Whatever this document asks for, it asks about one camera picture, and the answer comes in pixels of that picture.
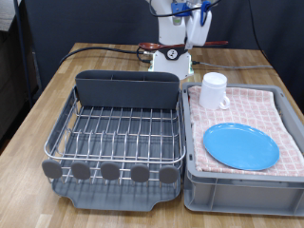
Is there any dark brown furniture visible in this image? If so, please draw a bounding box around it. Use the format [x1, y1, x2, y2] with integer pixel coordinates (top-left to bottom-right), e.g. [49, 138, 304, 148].
[0, 29, 41, 150]

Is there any black backdrop curtain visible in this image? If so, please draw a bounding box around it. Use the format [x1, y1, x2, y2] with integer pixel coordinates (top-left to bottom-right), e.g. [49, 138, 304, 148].
[22, 0, 304, 112]

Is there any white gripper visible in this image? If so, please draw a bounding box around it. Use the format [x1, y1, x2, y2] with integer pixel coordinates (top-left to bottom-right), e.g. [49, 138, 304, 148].
[184, 8, 213, 51]

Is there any dark grey cutlery holder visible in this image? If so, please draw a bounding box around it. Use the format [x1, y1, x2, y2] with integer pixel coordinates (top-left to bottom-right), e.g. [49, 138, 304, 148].
[74, 69, 181, 110]

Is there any black hanging cable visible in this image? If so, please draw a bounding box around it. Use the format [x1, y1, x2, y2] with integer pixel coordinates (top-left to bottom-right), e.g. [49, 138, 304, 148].
[248, 0, 276, 69]

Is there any metal wire dish rack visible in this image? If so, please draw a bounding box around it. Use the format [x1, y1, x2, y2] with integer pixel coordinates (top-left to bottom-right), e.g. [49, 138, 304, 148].
[41, 85, 187, 186]

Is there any grey drain tray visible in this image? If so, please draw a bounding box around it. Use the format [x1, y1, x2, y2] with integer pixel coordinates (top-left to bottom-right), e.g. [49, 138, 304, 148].
[51, 91, 183, 213]

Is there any brown wooden spoon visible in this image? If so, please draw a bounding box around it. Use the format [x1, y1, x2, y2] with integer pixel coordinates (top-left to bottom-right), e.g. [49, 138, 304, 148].
[138, 40, 229, 51]

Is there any grey plastic crate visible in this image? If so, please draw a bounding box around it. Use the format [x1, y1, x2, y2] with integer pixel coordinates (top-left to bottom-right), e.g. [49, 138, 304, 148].
[180, 81, 304, 218]

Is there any black camera cable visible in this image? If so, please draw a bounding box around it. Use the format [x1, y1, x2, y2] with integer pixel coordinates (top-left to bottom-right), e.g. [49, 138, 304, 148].
[148, 0, 222, 18]

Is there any white mug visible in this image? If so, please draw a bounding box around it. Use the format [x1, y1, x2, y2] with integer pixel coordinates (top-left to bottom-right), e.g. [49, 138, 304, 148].
[198, 71, 231, 111]

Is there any black looped cable with connector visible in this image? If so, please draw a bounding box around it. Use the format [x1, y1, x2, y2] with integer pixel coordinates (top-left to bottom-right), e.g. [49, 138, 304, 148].
[136, 47, 160, 64]

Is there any blue plate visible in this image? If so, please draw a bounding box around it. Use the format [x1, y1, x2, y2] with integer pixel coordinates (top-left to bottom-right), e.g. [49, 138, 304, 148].
[202, 123, 281, 171]

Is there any black metal pole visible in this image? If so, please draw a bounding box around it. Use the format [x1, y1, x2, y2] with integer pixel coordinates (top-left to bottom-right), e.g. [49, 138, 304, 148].
[12, 0, 34, 108]

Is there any pink checkered towel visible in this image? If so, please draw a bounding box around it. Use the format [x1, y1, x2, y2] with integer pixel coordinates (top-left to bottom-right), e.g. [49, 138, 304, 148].
[188, 85, 304, 178]

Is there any long black table cable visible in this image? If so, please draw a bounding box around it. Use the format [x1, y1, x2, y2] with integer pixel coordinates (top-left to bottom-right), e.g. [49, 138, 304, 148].
[58, 46, 143, 67]

